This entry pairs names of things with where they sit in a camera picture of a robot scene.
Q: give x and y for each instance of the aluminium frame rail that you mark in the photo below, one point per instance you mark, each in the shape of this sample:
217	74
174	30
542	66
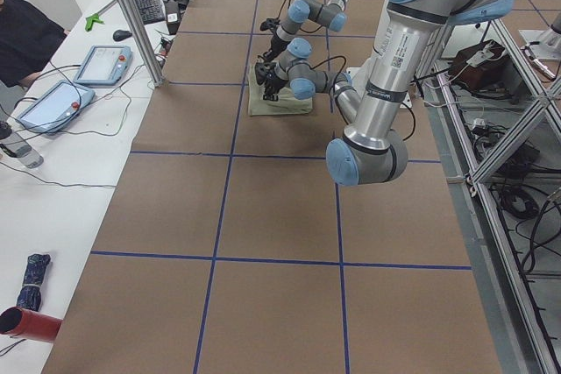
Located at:
506	138

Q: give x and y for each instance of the upper teach pendant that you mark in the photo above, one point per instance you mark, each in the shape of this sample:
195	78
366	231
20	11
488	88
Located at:
103	66

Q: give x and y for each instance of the brown box under frame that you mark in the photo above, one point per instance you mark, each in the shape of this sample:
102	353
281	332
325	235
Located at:
479	66

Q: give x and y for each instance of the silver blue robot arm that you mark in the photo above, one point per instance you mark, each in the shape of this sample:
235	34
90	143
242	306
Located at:
284	29
369	150

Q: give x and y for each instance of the teach pendant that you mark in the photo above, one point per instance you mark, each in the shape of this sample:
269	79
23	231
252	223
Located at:
56	108
103	66

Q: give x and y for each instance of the lower teach pendant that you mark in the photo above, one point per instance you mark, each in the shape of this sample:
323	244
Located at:
56	108

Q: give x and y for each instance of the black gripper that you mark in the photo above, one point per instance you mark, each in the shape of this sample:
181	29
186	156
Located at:
275	45
271	82

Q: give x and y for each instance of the person in black shirt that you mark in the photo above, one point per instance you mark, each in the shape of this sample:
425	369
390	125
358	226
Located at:
29	39

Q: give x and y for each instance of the black computer mouse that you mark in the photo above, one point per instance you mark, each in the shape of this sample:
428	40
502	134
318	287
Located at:
121	35

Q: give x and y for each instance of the green plastic tool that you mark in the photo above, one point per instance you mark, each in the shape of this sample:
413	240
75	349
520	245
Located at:
92	20

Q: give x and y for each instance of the upper orange black connector box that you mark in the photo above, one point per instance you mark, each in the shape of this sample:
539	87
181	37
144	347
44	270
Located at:
165	46

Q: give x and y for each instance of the red cylinder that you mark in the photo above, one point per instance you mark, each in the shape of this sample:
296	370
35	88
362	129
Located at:
24	323

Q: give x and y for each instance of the clear plastic bottle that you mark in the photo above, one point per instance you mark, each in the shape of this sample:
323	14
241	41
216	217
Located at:
17	147

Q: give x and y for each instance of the olive green long-sleeve shirt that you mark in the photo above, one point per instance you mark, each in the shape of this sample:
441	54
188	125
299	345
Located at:
286	104

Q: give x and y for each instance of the aluminium frame post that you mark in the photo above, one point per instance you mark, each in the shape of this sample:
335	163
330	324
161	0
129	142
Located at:
137	28

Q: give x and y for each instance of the black labelled box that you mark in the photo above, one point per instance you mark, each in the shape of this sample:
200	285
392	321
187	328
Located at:
173	16

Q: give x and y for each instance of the dark blue rolled cloth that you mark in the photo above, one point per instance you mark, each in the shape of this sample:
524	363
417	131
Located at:
29	296

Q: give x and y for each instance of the black keyboard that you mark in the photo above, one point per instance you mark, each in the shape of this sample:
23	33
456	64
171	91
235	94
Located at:
150	11

